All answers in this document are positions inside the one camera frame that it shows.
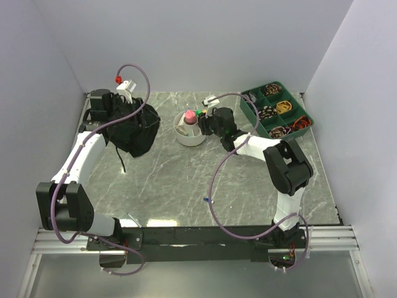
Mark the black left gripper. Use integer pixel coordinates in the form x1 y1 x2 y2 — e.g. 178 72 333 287
108 96 161 128

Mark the mint green correction tape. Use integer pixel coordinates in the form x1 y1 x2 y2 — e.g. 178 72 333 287
175 125 188 136

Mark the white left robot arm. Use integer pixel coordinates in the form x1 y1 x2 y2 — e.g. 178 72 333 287
36 89 161 250

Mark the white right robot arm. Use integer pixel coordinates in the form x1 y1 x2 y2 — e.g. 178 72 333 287
197 107 313 247

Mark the white round desk organizer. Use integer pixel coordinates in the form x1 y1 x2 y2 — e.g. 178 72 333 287
173 111 206 147

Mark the black cloth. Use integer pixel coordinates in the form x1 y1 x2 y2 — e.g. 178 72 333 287
106 95 161 158

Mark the black white rolled tie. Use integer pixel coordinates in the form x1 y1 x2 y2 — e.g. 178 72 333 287
258 106 277 120

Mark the brown patterned rolled tie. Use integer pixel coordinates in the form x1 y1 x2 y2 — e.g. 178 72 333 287
264 83 282 96

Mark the dark patterned rolled tie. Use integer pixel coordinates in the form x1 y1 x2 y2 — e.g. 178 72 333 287
269 126 291 138

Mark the green compartment tray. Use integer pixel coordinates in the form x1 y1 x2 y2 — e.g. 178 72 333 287
240 81 314 139

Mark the yellow rolled tie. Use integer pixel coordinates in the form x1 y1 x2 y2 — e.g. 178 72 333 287
275 101 293 114

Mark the orange navy rolled tie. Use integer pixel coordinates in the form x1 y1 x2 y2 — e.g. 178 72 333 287
291 115 312 132

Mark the white blue tip pen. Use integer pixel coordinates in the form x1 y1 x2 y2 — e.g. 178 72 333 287
127 213 143 228

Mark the black base bar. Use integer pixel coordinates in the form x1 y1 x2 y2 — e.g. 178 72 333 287
86 225 307 267

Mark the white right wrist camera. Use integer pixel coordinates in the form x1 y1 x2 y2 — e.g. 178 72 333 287
202 96 220 111

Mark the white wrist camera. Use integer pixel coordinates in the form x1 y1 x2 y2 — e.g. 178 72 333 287
202 96 220 111
115 75 136 104

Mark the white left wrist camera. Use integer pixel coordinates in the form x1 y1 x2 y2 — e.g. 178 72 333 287
115 75 136 104

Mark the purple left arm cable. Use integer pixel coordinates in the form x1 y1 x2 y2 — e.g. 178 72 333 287
50 64 151 276

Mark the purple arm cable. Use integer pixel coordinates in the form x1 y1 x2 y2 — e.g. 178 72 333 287
50 64 151 276
208 92 310 271

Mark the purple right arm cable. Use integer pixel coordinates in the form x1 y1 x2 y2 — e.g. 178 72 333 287
208 92 310 271

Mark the aluminium frame rail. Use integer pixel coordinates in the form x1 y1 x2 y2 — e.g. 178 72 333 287
33 92 360 255

